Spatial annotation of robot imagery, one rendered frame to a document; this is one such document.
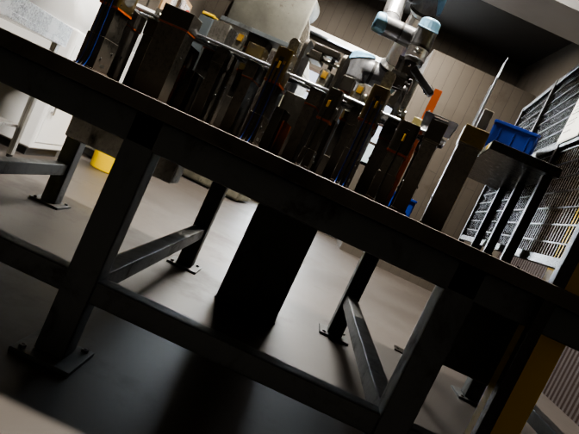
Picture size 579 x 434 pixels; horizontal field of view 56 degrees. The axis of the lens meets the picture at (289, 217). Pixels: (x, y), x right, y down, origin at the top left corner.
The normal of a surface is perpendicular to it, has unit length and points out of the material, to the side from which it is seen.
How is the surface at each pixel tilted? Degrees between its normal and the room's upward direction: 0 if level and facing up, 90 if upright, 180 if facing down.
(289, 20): 90
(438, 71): 90
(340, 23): 90
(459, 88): 90
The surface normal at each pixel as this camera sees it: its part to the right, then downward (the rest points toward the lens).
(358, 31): -0.04, 0.07
